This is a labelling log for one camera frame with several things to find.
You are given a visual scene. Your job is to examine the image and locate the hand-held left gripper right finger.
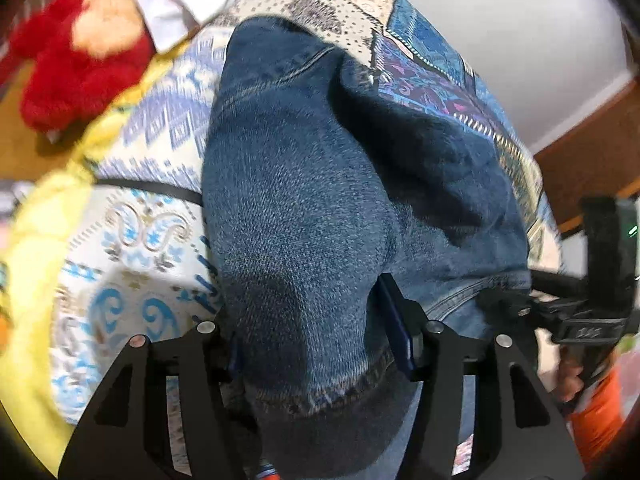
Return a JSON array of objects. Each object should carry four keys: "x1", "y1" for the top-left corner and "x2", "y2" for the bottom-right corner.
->
[{"x1": 375, "y1": 272, "x2": 586, "y2": 480}]

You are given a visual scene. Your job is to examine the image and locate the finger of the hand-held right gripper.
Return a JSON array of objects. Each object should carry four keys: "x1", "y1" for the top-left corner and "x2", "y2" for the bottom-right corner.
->
[
  {"x1": 477, "y1": 287, "x2": 552, "y2": 327},
  {"x1": 530, "y1": 269, "x2": 589, "y2": 289}
]

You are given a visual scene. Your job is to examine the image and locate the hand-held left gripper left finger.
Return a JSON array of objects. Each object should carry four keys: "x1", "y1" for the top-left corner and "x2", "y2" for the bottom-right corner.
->
[{"x1": 57, "y1": 320, "x2": 247, "y2": 480}]

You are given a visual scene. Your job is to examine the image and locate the blue denim jeans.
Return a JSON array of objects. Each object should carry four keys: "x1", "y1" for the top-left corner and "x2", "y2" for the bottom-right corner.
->
[{"x1": 200, "y1": 14, "x2": 534, "y2": 480}]

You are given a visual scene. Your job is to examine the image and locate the person's right forearm orange sleeve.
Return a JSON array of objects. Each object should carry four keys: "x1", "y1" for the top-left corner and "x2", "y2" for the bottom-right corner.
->
[{"x1": 569, "y1": 367, "x2": 632, "y2": 472}]

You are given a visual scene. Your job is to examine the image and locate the person's right hand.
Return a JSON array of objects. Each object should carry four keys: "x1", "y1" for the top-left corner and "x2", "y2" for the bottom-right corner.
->
[{"x1": 556, "y1": 355, "x2": 585, "y2": 404}]

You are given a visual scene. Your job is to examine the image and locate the blue patchwork quilt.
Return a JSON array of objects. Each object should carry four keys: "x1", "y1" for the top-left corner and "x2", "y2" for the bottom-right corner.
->
[{"x1": 50, "y1": 0, "x2": 565, "y2": 480}]

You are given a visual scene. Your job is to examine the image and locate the yellow printed blanket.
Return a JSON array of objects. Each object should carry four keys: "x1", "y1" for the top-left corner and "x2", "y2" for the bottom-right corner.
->
[{"x1": 0, "y1": 35, "x2": 213, "y2": 453}]

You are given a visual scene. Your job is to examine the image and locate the red plush toy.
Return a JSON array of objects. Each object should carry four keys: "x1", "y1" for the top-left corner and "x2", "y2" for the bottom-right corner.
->
[{"x1": 9, "y1": 0, "x2": 157, "y2": 134}]

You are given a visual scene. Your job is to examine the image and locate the black cable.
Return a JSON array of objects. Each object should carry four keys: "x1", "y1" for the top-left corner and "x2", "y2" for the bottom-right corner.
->
[{"x1": 94, "y1": 177, "x2": 206, "y2": 207}]

